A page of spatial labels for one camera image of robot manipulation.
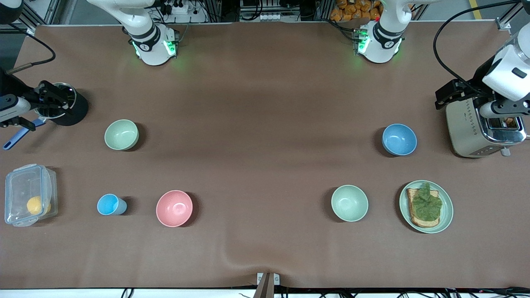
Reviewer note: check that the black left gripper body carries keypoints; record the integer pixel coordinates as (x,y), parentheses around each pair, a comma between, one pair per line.
(477,86)

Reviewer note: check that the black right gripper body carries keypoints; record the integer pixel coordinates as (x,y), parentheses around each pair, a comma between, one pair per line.
(12,87)

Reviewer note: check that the pale green bowl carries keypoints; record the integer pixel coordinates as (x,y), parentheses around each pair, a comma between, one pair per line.
(121,134)
(349,203)

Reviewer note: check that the blue bowl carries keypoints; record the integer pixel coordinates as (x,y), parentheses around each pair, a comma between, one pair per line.
(399,139)

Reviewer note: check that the pink bowl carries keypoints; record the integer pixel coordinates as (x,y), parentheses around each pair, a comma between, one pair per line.
(174,208)

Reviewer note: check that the black cylindrical pot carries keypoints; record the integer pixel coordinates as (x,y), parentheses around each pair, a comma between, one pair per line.
(76,109)

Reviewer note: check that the silver toaster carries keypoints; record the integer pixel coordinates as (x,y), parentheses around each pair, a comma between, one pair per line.
(468,128)

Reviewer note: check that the toast slice in toaster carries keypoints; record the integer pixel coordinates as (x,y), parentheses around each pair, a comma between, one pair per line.
(510,122)

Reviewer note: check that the clear plastic lidded container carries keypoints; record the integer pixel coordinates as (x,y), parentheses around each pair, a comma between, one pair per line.
(20,186)

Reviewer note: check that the yellow lemon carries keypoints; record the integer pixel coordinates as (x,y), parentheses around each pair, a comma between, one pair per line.
(36,205)

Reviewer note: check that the blue cup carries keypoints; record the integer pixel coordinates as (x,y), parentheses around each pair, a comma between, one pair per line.
(108,204)

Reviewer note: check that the green lettuce leaf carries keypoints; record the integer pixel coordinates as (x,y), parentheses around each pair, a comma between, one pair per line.
(427,205)

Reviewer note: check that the pale green plate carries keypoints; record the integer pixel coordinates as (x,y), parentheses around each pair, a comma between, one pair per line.
(446,211)

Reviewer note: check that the orange snack bag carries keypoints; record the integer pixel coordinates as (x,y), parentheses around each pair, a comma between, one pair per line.
(356,10)

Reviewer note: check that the toast slice with crust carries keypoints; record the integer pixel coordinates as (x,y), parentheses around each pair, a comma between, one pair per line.
(416,221)

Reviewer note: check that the brown table mat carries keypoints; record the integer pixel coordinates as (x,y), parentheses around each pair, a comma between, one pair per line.
(265,82)

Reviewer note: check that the white power strip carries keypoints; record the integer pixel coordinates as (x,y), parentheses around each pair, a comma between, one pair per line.
(269,17)

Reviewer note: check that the aluminium frame profile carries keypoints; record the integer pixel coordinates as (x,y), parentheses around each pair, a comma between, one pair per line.
(508,18)

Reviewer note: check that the metal table edge bracket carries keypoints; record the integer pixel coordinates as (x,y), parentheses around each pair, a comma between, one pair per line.
(268,279)

